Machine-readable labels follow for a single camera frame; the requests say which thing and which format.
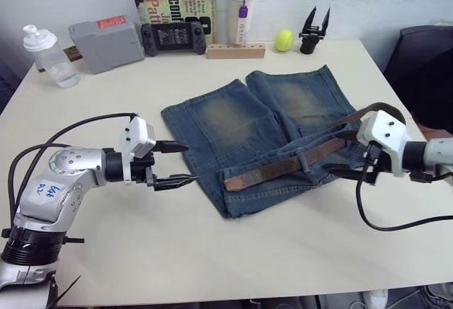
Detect black handheld game console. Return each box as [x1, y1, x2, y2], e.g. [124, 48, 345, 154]
[139, 20, 208, 58]

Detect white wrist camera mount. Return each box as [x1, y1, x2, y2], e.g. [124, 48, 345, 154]
[119, 115, 157, 185]
[356, 110, 412, 177]

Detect reddish brown panel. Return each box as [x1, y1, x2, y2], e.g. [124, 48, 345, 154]
[411, 110, 453, 144]

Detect wooden block with holes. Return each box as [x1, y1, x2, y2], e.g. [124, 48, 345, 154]
[205, 42, 267, 60]

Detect spare black gripper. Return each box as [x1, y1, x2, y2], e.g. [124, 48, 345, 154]
[298, 4, 333, 55]

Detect blue denim shorts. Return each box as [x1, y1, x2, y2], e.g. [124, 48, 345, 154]
[160, 64, 369, 220]

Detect yellow green book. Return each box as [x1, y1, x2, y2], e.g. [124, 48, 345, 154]
[132, 0, 219, 47]

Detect clear bottle white cap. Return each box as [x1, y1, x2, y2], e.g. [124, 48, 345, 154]
[23, 24, 82, 89]

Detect black chair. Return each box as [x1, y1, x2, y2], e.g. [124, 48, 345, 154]
[383, 25, 453, 132]

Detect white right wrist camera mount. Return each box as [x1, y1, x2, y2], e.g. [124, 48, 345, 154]
[356, 110, 412, 177]

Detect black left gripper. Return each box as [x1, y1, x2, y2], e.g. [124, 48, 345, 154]
[130, 140, 200, 192]

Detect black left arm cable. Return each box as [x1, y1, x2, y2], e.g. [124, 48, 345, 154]
[8, 112, 139, 223]

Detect brown braided belt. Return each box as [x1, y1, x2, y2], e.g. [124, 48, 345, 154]
[224, 102, 408, 193]

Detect grey box red label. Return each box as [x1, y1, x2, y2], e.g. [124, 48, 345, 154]
[67, 14, 147, 76]

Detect white shoe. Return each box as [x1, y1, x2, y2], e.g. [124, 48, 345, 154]
[362, 288, 389, 309]

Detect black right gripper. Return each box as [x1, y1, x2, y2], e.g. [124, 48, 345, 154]
[323, 129, 391, 185]

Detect white tumbler purple lid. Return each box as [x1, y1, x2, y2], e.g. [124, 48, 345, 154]
[226, 0, 259, 46]

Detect grey shoe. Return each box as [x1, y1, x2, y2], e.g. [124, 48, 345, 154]
[422, 283, 453, 308]

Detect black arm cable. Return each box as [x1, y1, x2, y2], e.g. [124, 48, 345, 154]
[355, 141, 453, 233]
[8, 112, 139, 223]

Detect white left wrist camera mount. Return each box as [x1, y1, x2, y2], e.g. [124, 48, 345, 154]
[119, 115, 157, 185]

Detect yellow tennis ball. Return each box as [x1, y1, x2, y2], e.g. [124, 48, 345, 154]
[275, 29, 296, 53]

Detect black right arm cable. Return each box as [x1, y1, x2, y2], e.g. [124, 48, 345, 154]
[355, 141, 453, 233]

